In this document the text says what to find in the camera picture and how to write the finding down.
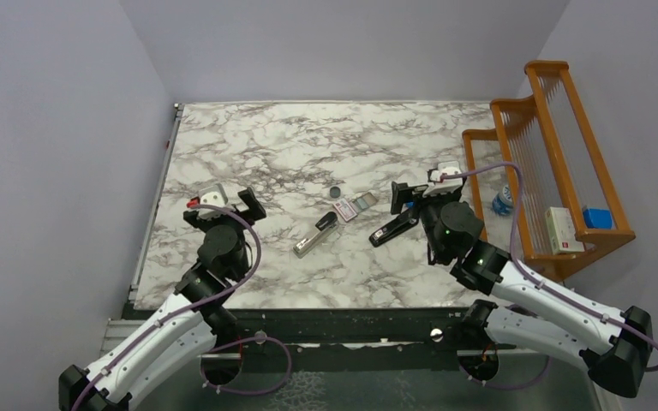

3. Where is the small black stapler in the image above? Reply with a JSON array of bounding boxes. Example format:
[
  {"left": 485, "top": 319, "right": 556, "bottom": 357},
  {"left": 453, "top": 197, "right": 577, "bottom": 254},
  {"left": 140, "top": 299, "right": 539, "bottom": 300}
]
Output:
[{"left": 368, "top": 209, "right": 419, "bottom": 247}]

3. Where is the red white staple box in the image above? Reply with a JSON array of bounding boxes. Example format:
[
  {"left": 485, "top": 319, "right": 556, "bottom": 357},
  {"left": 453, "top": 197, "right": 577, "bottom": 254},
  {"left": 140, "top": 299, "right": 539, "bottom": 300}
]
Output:
[{"left": 332, "top": 198, "right": 358, "bottom": 222}]

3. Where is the long black silver stapler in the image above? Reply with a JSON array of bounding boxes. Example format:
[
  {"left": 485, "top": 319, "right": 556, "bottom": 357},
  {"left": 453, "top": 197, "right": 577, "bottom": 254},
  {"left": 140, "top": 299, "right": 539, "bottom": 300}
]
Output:
[{"left": 292, "top": 211, "right": 338, "bottom": 259}]

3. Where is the staple tray with staples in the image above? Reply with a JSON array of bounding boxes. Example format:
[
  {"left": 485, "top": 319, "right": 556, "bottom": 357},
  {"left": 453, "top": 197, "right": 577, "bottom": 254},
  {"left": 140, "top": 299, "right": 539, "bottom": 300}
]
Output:
[{"left": 351, "top": 192, "right": 378, "bottom": 213}]

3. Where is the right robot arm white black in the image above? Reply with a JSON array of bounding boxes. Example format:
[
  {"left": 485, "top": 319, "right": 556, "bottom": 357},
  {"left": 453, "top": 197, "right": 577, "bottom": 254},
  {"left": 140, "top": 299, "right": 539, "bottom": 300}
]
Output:
[{"left": 391, "top": 182, "right": 653, "bottom": 398}]

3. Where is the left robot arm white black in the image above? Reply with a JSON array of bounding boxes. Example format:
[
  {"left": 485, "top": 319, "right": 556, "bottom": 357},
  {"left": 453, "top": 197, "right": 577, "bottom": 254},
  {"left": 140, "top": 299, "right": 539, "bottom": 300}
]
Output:
[{"left": 58, "top": 184, "right": 266, "bottom": 410}]

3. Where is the blue white bottle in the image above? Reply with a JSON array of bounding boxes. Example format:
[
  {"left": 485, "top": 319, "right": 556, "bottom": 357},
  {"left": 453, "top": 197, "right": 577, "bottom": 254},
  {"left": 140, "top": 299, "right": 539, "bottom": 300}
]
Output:
[{"left": 491, "top": 184, "right": 514, "bottom": 217}]

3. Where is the wooden orange rack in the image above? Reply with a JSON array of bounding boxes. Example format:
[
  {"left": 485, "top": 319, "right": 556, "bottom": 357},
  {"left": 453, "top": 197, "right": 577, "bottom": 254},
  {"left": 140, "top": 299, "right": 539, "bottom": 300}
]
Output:
[{"left": 462, "top": 60, "right": 636, "bottom": 282}]

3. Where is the blue small box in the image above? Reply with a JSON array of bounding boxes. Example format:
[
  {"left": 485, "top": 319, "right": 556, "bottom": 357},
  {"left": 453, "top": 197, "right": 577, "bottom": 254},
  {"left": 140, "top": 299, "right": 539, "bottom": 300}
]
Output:
[{"left": 582, "top": 207, "right": 614, "bottom": 229}]

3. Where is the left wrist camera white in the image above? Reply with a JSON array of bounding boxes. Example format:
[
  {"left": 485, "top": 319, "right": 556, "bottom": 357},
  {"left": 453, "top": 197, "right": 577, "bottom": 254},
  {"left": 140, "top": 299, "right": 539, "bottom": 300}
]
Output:
[{"left": 187, "top": 183, "right": 228, "bottom": 211}]

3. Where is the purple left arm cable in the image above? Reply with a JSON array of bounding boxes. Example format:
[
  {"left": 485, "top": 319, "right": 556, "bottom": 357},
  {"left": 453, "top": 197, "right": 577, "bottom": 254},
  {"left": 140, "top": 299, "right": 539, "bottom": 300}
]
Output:
[{"left": 70, "top": 204, "right": 293, "bottom": 411}]

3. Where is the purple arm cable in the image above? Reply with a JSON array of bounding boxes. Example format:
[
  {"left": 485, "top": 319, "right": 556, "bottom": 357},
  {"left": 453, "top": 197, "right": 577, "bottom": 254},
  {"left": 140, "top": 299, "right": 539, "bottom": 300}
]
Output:
[
  {"left": 70, "top": 204, "right": 293, "bottom": 411},
  {"left": 440, "top": 161, "right": 658, "bottom": 392}
]

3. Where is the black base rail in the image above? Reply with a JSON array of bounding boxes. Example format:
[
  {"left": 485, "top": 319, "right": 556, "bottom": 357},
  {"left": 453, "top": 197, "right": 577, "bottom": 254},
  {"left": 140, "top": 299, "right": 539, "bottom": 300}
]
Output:
[{"left": 231, "top": 307, "right": 489, "bottom": 373}]

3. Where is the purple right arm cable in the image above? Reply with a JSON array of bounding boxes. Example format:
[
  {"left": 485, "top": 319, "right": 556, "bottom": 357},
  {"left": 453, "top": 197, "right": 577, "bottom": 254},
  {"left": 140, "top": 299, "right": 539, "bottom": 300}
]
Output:
[{"left": 440, "top": 161, "right": 658, "bottom": 392}]

